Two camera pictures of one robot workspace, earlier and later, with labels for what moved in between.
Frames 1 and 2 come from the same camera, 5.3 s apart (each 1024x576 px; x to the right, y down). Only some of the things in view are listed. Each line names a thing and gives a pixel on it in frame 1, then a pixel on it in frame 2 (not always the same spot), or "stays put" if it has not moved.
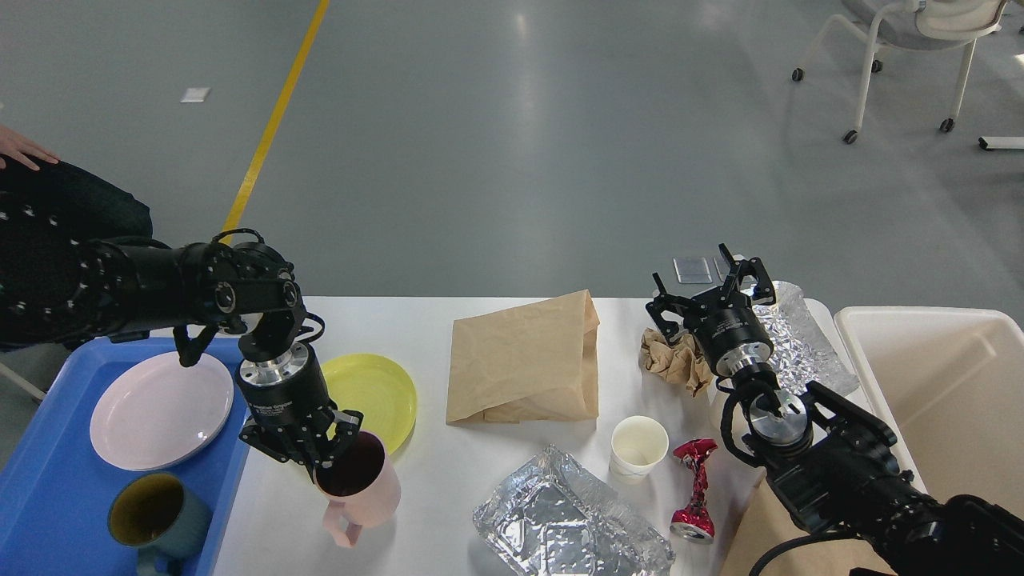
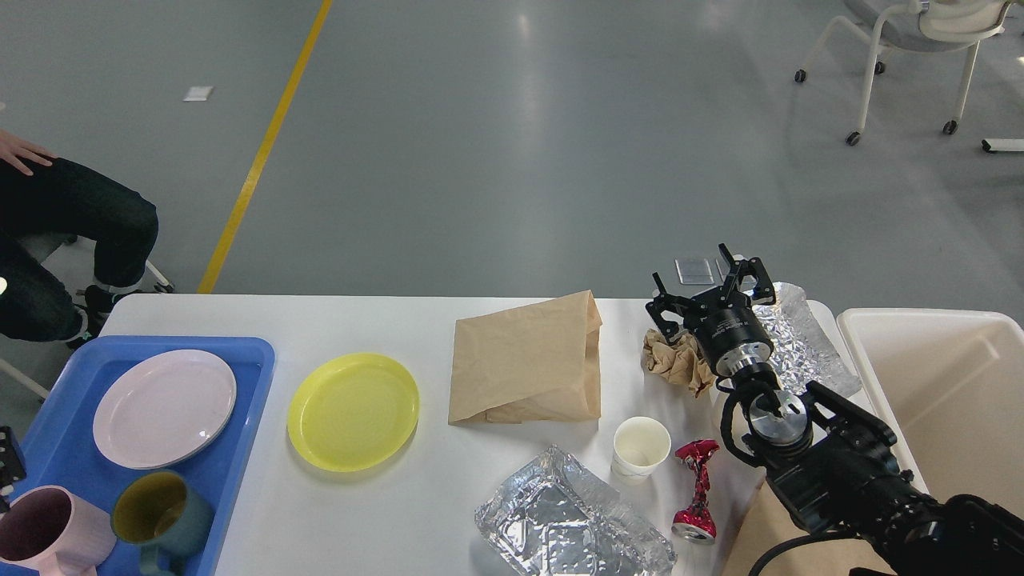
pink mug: [362, 486] to [49, 530]
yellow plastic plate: [380, 390] stays put
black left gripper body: [286, 389] to [12, 465]
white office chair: [915, 25] stays put
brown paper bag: [537, 361] stays put
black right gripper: [727, 328] stays put
